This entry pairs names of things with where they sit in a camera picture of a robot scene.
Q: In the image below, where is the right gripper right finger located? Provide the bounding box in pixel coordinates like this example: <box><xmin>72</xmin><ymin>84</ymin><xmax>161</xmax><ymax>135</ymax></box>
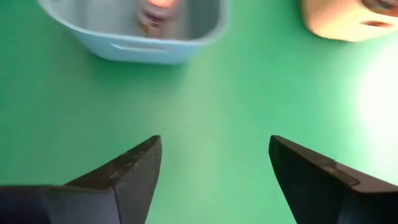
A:
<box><xmin>269</xmin><ymin>134</ymin><xmax>398</xmax><ymax>224</ymax></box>

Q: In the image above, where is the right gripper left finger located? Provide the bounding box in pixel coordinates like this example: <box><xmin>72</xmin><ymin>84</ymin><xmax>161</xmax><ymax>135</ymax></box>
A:
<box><xmin>0</xmin><ymin>134</ymin><xmax>162</xmax><ymax>224</ymax></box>

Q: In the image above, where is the clear pink salt jar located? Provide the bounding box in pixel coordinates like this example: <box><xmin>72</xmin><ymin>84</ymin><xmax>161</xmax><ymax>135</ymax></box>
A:
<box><xmin>136</xmin><ymin>0</ymin><xmax>183</xmax><ymax>38</ymax></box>

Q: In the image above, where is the green table mat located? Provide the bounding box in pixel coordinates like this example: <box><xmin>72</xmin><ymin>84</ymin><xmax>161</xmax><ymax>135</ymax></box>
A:
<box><xmin>0</xmin><ymin>0</ymin><xmax>398</xmax><ymax>224</ymax></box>

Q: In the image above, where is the light blue plastic bin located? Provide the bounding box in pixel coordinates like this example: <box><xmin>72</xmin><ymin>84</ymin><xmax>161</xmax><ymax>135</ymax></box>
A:
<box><xmin>37</xmin><ymin>0</ymin><xmax>229</xmax><ymax>65</ymax></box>

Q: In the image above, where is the yellow plastic bin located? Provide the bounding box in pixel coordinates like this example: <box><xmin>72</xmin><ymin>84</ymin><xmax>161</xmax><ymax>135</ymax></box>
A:
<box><xmin>300</xmin><ymin>0</ymin><xmax>398</xmax><ymax>43</ymax></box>

